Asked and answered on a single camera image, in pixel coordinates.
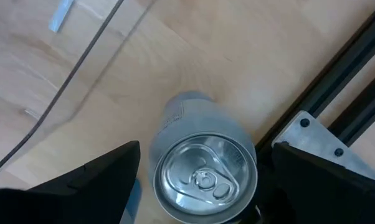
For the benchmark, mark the silver corner bracket plate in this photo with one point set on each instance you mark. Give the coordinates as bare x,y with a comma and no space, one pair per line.
318,143

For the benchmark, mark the white and blue soda can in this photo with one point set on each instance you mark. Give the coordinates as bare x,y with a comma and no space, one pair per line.
203,155

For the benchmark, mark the pale blue tape strip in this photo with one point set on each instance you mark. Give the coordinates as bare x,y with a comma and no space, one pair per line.
32,114
132,202
61,15

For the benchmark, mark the clear plastic bin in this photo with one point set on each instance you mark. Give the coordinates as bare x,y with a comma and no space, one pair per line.
35,62

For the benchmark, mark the black aluminium table frame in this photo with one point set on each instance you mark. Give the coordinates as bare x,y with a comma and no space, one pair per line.
346,62

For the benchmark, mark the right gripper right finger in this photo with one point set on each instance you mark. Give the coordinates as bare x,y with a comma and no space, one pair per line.
330,193

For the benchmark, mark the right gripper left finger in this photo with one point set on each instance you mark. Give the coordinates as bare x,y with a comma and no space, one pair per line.
66,202

